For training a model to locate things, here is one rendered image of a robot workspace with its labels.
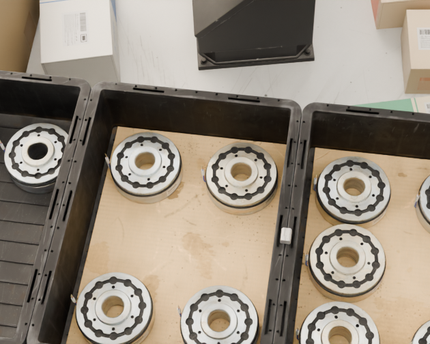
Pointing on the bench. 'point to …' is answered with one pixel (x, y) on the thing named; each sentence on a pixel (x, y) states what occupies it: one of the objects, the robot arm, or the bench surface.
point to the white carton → (80, 39)
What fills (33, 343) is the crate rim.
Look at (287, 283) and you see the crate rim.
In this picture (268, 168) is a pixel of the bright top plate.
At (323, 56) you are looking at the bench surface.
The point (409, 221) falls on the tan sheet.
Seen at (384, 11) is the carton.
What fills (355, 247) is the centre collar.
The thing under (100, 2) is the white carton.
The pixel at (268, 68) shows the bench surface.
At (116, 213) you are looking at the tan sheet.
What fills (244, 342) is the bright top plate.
